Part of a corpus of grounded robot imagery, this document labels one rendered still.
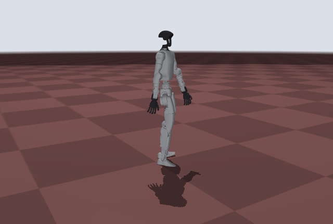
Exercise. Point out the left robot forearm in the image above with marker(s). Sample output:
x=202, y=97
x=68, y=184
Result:
x=181, y=82

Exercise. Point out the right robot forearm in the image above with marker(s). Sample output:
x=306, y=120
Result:
x=156, y=84

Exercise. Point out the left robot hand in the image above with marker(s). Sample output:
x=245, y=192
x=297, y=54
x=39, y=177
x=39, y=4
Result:
x=186, y=97

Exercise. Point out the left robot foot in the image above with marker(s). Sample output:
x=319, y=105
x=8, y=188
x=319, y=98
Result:
x=169, y=154

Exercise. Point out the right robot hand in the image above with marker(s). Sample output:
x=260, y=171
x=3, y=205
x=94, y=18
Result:
x=154, y=105

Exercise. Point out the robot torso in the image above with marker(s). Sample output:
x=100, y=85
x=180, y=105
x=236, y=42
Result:
x=167, y=72

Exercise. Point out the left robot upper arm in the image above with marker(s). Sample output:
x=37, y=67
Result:
x=176, y=70

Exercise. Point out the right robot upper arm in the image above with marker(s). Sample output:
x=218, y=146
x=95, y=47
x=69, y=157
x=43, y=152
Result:
x=160, y=57

